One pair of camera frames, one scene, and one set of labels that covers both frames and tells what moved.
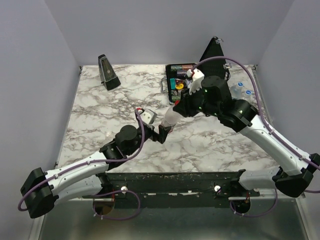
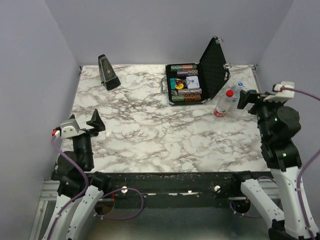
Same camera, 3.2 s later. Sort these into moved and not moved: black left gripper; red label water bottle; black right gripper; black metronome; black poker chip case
Moved: black left gripper; red label water bottle; black right gripper
Not moved: black metronome; black poker chip case
